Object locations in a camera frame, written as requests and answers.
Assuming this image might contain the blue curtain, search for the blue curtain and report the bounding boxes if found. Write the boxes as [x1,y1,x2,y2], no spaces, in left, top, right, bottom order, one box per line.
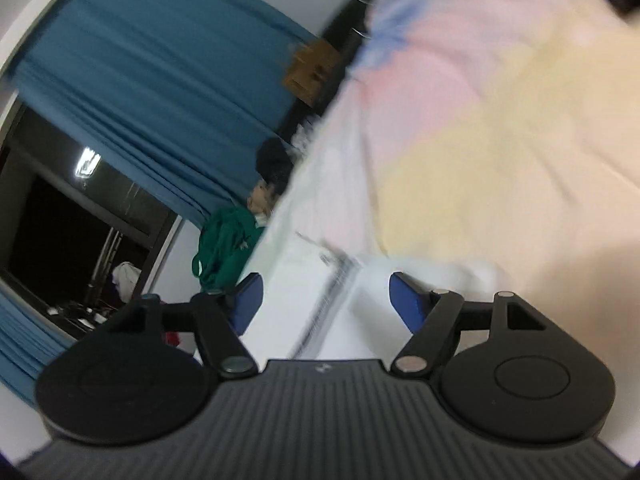
[9,0,310,225]
[0,287,75,408]

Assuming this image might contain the red cloth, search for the red cloth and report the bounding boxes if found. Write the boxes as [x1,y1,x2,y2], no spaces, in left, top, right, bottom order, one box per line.
[164,332,180,348]

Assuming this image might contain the right blue curtain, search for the right blue curtain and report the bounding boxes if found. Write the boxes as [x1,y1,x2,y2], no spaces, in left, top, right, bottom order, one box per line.
[9,0,310,225]

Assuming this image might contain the pastel multicolour bed blanket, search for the pastel multicolour bed blanket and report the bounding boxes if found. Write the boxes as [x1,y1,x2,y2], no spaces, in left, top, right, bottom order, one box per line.
[262,0,639,462]

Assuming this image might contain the brown cardboard box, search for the brown cardboard box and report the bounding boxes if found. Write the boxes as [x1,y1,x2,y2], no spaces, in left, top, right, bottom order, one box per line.
[282,38,341,106]

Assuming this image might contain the black garment pile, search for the black garment pile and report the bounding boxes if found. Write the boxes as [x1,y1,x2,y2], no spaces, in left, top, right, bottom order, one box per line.
[255,138,294,195]

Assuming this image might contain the dark window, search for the dark window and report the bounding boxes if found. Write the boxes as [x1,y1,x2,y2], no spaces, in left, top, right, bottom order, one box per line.
[1,104,176,339]

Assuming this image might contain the green garment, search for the green garment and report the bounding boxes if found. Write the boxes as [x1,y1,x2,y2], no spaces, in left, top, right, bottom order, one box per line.
[192,206,265,292]

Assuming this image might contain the white sweatpants with black stripe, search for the white sweatpants with black stripe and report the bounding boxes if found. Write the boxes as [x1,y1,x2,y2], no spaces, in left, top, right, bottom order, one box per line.
[241,234,506,365]

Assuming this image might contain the left blue curtain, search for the left blue curtain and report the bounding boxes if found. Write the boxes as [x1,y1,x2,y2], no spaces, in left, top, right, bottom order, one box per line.
[0,287,75,408]

